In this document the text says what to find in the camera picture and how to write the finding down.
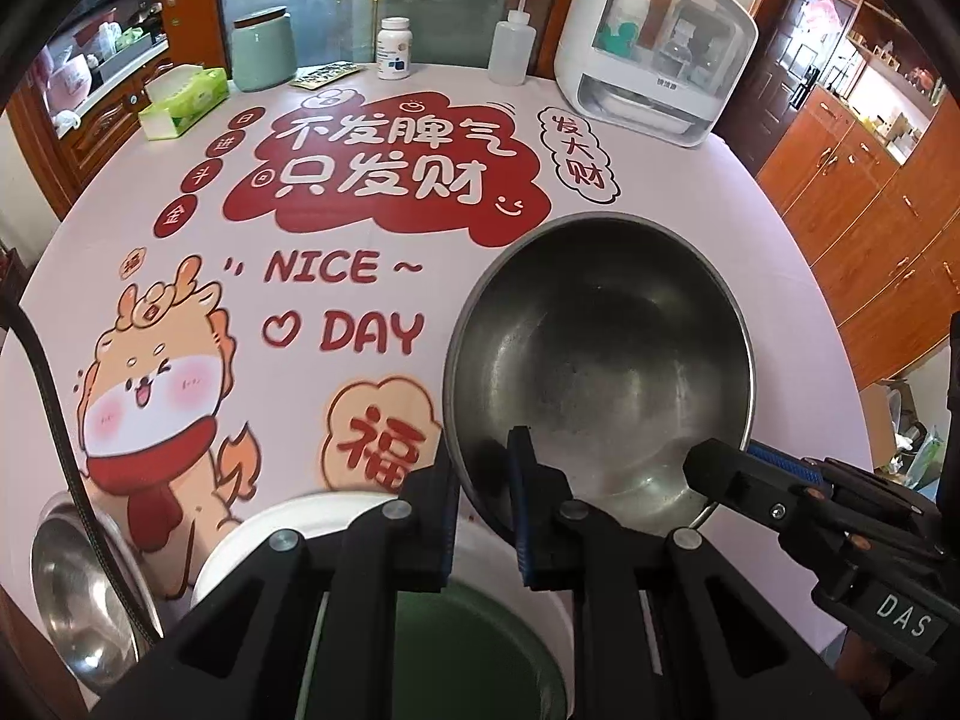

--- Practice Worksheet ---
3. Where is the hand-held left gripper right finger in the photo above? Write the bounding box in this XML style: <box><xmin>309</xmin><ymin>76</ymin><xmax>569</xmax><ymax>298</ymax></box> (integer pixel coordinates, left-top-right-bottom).
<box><xmin>506</xmin><ymin>426</ymin><xmax>848</xmax><ymax>720</ymax></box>

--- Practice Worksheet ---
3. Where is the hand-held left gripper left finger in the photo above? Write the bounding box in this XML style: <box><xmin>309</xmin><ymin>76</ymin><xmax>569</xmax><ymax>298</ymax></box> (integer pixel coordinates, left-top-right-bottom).
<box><xmin>97</xmin><ymin>457</ymin><xmax>460</xmax><ymax>720</ymax></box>

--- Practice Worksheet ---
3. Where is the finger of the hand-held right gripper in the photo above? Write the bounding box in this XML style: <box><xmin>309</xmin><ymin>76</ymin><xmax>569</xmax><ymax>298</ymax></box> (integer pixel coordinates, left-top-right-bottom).
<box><xmin>681</xmin><ymin>439</ymin><xmax>826</xmax><ymax>563</ymax></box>
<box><xmin>746</xmin><ymin>442</ymin><xmax>927</xmax><ymax>511</ymax></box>

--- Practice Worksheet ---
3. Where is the green plate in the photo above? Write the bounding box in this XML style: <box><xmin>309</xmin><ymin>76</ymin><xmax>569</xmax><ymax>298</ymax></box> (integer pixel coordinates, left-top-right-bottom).
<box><xmin>390</xmin><ymin>577</ymin><xmax>567</xmax><ymax>720</ymax></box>

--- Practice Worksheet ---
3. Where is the white plate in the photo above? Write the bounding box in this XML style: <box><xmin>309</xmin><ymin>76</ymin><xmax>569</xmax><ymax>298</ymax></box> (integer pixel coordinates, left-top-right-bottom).
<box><xmin>191</xmin><ymin>493</ymin><xmax>577</xmax><ymax>698</ymax></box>

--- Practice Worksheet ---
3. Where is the pink steel bowl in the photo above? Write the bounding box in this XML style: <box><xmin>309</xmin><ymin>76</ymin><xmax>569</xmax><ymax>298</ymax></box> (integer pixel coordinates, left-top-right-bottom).
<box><xmin>442</xmin><ymin>214</ymin><xmax>757</xmax><ymax>545</ymax></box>

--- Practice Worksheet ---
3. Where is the wooden side cabinet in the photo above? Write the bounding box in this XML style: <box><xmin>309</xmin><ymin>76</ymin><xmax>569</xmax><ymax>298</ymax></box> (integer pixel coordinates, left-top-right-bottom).
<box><xmin>757</xmin><ymin>82</ymin><xmax>960</xmax><ymax>391</ymax></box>

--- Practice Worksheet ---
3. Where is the printed pink tablecloth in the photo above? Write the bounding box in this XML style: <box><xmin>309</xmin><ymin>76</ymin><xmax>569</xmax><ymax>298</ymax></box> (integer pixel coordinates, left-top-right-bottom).
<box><xmin>0</xmin><ymin>60</ymin><xmax>875</xmax><ymax>661</ymax></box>

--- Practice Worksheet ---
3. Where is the wide-rimmed steel bowl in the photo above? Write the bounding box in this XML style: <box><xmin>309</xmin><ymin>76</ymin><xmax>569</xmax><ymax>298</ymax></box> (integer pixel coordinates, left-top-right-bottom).
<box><xmin>30</xmin><ymin>491</ymin><xmax>164</xmax><ymax>691</ymax></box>

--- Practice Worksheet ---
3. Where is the brown wooden door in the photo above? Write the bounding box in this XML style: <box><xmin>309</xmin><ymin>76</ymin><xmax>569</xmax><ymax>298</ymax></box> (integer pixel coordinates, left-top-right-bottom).
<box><xmin>750</xmin><ymin>0</ymin><xmax>863</xmax><ymax>181</ymax></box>

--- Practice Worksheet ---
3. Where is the white countertop sterilizer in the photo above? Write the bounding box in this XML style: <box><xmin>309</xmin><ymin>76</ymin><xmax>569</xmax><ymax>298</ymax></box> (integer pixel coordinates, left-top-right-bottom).
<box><xmin>553</xmin><ymin>0</ymin><xmax>758</xmax><ymax>149</ymax></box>

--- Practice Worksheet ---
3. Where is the foil blister pack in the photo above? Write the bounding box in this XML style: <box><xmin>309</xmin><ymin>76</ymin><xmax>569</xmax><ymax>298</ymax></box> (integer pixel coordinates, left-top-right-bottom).
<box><xmin>291</xmin><ymin>62</ymin><xmax>361</xmax><ymax>89</ymax></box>

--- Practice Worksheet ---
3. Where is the clear squeeze bottle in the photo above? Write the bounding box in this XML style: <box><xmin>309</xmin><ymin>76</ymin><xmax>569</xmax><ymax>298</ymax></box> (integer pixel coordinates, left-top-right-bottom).
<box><xmin>487</xmin><ymin>0</ymin><xmax>537</xmax><ymax>87</ymax></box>

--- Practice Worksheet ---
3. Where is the white pill bottle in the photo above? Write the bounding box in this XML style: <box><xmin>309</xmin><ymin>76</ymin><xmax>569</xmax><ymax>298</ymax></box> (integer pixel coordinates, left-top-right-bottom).
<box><xmin>375</xmin><ymin>17</ymin><xmax>413</xmax><ymax>81</ymax></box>

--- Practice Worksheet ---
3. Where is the green tissue box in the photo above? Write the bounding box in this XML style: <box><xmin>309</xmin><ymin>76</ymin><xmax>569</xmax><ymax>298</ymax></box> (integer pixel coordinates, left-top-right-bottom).
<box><xmin>139</xmin><ymin>67</ymin><xmax>230</xmax><ymax>141</ymax></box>

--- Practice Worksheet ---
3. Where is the pale green canister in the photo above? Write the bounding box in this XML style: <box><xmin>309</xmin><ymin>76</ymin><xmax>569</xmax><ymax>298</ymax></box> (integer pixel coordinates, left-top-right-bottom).
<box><xmin>231</xmin><ymin>7</ymin><xmax>299</xmax><ymax>93</ymax></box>

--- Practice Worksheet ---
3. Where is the black cable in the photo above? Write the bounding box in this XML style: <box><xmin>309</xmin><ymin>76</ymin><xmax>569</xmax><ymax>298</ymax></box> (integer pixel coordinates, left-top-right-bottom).
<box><xmin>0</xmin><ymin>292</ymin><xmax>162</xmax><ymax>650</ymax></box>

